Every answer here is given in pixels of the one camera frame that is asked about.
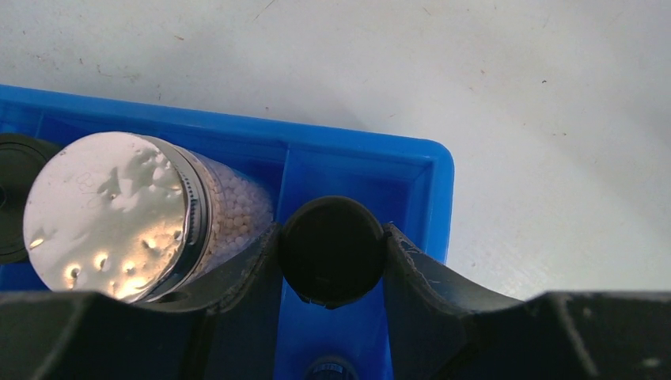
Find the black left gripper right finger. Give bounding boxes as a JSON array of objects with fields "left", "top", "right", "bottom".
[{"left": 383, "top": 224, "right": 670, "bottom": 379}]

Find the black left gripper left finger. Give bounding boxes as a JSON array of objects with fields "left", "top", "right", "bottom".
[{"left": 1, "top": 223, "right": 282, "bottom": 379}]

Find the black spice shaker front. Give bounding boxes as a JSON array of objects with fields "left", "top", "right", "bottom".
[{"left": 279, "top": 196, "right": 387, "bottom": 310}]

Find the peppercorn jar silver lid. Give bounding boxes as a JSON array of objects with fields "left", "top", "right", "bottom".
[{"left": 22, "top": 131, "right": 275, "bottom": 306}]

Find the black-lid spout jar front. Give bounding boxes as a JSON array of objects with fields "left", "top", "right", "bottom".
[{"left": 1, "top": 133, "right": 62, "bottom": 264}]

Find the blue divided plastic bin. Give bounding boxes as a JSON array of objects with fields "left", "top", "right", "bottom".
[{"left": 1, "top": 85, "right": 454, "bottom": 379}]

